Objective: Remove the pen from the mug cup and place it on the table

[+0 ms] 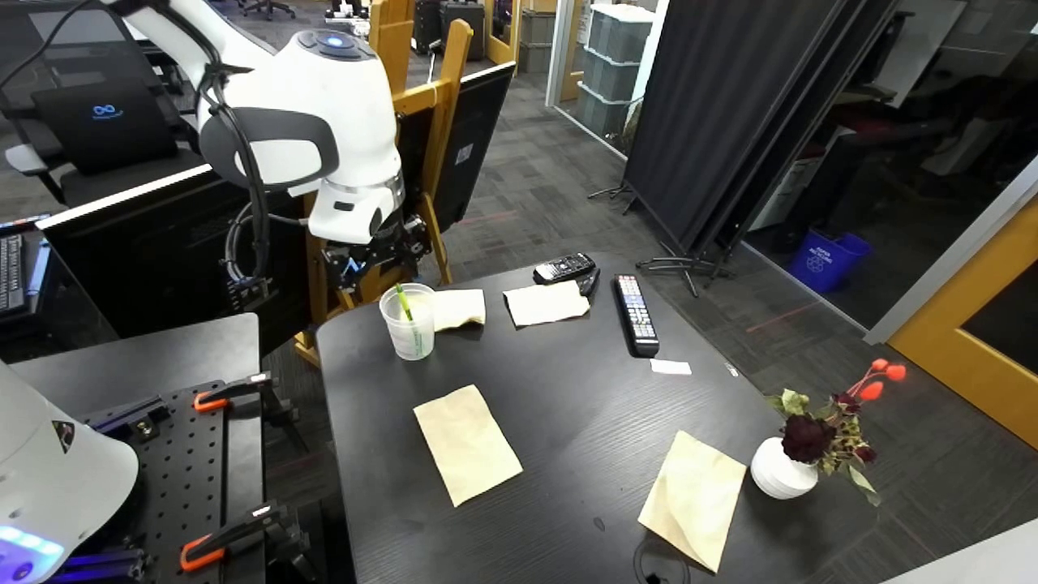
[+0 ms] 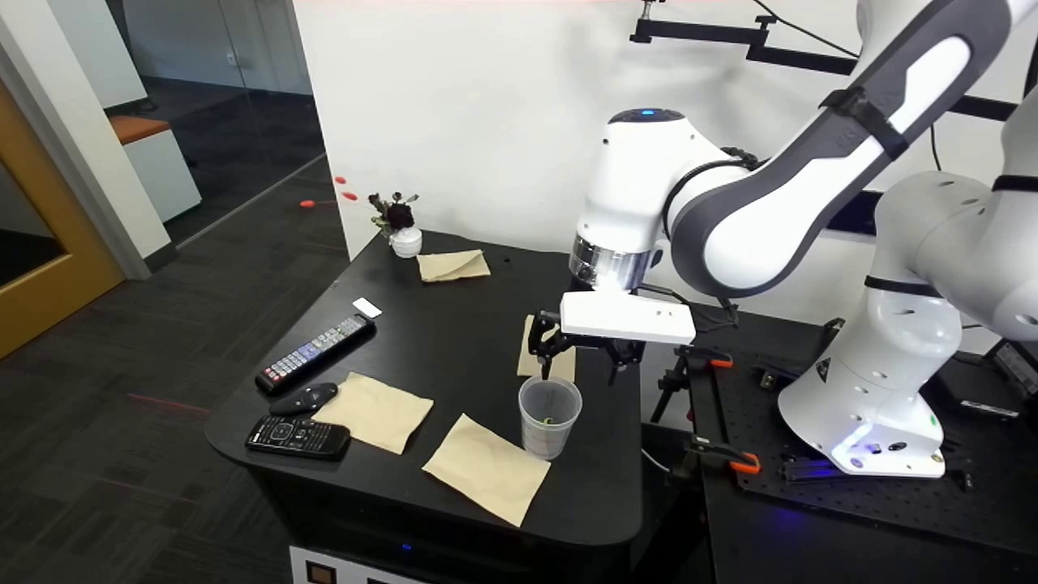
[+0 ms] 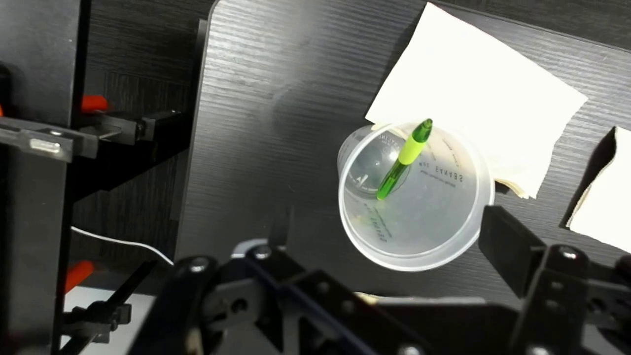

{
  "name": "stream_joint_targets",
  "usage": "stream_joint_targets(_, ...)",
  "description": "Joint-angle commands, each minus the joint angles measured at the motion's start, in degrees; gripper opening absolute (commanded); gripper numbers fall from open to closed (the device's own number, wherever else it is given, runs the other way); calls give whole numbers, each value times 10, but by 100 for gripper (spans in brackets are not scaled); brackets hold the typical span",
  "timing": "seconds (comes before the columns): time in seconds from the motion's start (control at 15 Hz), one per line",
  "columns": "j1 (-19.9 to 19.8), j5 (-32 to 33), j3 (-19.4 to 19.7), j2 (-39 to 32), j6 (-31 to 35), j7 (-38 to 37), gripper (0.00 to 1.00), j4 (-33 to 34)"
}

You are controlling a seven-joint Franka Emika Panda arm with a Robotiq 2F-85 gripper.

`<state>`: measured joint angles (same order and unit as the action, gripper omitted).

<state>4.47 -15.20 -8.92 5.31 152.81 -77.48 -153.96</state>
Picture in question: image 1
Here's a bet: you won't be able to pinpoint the black monitor with blue logo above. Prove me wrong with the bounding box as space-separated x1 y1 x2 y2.
28 77 190 172

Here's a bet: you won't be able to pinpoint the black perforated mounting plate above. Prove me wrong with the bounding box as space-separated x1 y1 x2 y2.
101 382 269 584

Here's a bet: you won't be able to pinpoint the black backdrop stand legs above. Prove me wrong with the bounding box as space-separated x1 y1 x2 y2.
589 176 724 287

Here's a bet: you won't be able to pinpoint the yellow door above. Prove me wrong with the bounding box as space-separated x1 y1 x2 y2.
890 197 1038 452

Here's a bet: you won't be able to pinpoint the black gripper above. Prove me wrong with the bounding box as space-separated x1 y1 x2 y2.
322 213 432 298

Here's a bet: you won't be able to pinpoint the grey plastic drawer unit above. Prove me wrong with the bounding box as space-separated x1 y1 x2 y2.
570 0 659 143

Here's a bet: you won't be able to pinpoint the small black remote control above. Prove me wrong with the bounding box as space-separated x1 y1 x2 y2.
531 250 597 284

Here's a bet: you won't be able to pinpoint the dark keyboard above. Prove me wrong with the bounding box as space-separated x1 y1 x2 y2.
0 230 53 319

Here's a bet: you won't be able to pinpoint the translucent white mug cup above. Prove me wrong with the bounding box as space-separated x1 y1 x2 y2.
376 283 439 362

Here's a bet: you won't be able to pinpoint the grey door frame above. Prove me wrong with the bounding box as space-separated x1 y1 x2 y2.
863 157 1038 350

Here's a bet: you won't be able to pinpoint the grey chair armrest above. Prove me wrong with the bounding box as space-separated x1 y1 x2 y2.
0 138 73 204

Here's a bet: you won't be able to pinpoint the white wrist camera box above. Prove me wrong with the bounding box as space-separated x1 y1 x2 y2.
306 179 406 246

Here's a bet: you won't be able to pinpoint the blue plastic bin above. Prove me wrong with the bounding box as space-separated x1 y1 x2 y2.
786 227 877 298

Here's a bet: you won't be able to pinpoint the black backdrop curtain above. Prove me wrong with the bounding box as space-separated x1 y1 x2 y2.
623 0 903 261

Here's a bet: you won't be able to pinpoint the long black remote control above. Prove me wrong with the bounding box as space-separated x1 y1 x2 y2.
613 273 663 360

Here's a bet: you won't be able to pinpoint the orange black clamp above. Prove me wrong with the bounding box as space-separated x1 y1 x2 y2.
174 501 285 578
191 369 277 423

